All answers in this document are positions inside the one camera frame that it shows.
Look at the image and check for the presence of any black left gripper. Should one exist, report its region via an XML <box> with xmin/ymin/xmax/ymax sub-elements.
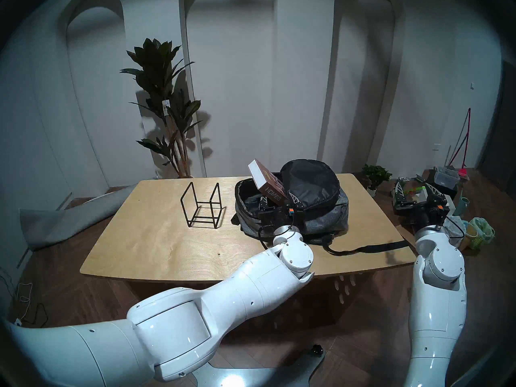
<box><xmin>258</xmin><ymin>191</ymin><xmax>304</xmax><ymax>229</ymax></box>

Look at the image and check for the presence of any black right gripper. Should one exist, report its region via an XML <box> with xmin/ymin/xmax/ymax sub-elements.
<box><xmin>393</xmin><ymin>178</ymin><xmax>449</xmax><ymax>232</ymax></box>

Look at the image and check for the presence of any brown HOMES book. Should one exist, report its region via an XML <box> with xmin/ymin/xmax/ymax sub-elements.
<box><xmin>248</xmin><ymin>159</ymin><xmax>289</xmax><ymax>207</ymax></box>

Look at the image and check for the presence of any grey black backpack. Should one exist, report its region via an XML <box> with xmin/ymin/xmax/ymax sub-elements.
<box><xmin>231</xmin><ymin>159</ymin><xmax>406</xmax><ymax>255</ymax></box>

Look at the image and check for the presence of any white bucket with bag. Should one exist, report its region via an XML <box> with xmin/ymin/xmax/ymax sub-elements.
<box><xmin>445</xmin><ymin>216</ymin><xmax>468</xmax><ymax>238</ymax></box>

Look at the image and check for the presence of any clear plastic storage bin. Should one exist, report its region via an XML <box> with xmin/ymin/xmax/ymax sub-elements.
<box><xmin>433</xmin><ymin>166</ymin><xmax>460</xmax><ymax>191</ymax></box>

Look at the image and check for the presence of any small leafy potted plant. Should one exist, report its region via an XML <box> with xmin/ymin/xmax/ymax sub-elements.
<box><xmin>361</xmin><ymin>164</ymin><xmax>392</xmax><ymax>197</ymax></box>

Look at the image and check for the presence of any tall potted plant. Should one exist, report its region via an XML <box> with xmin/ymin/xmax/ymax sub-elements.
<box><xmin>120</xmin><ymin>38</ymin><xmax>202</xmax><ymax>178</ymax></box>

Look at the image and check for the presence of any rolled grey mat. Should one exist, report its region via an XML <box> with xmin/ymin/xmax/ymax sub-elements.
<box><xmin>18</xmin><ymin>185</ymin><xmax>139</xmax><ymax>252</ymax></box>

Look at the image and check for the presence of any black wire book stand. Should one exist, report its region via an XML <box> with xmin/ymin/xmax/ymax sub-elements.
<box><xmin>181</xmin><ymin>182</ymin><xmax>223</xmax><ymax>229</ymax></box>

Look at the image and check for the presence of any grey metal robot base plate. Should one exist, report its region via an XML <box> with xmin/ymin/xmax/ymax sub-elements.
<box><xmin>193</xmin><ymin>344</ymin><xmax>325</xmax><ymax>387</ymax></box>

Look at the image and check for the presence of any black floor cable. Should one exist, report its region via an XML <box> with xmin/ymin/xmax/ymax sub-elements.
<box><xmin>20</xmin><ymin>302</ymin><xmax>49</xmax><ymax>328</ymax></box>

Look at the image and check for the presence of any white floor cable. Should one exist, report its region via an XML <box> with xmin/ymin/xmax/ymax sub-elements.
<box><xmin>12</xmin><ymin>281</ymin><xmax>33</xmax><ymax>320</ymax></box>

